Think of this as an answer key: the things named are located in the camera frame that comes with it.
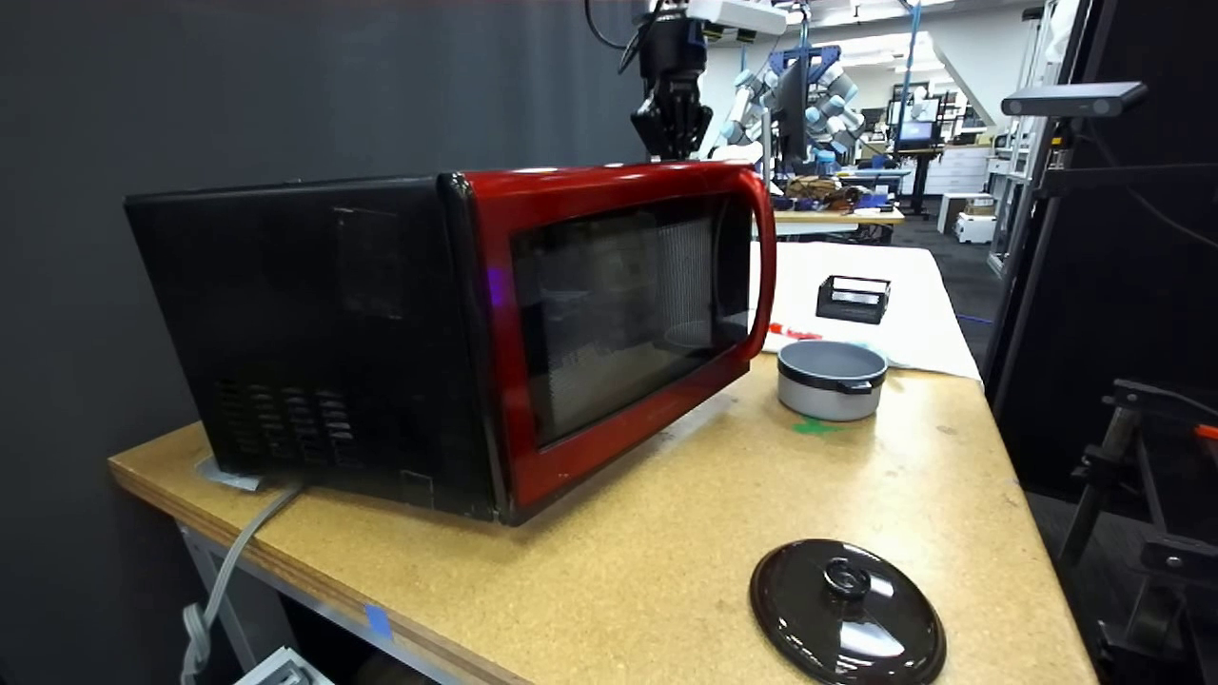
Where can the dark grey backdrop curtain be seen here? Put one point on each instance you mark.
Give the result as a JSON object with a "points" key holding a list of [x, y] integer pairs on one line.
{"points": [[316, 88]]}

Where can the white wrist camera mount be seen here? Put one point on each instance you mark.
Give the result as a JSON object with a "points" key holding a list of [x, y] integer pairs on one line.
{"points": [[745, 16]]}

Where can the white power strip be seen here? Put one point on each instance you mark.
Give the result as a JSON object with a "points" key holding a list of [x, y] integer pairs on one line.
{"points": [[285, 671]]}

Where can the black partition panel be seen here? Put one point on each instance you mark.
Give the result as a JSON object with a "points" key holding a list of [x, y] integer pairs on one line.
{"points": [[1115, 252]]}

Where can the blue tape piece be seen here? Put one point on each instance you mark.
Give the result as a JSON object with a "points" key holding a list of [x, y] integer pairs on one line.
{"points": [[377, 622]]}

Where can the black stereo camera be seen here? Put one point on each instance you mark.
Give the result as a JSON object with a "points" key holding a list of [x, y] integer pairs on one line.
{"points": [[1072, 101]]}

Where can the red white marker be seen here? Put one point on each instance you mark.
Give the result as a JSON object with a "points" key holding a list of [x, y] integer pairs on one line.
{"points": [[776, 333]]}

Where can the white paper sheet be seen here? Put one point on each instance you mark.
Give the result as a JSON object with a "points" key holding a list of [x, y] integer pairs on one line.
{"points": [[915, 305]]}

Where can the black mesh box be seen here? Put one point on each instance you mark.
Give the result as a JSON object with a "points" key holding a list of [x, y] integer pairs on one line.
{"points": [[855, 305]]}

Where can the red black microwave body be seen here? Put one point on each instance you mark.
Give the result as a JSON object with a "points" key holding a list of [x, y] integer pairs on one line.
{"points": [[291, 328]]}

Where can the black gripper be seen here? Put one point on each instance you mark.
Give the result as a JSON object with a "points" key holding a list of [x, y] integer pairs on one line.
{"points": [[670, 58]]}

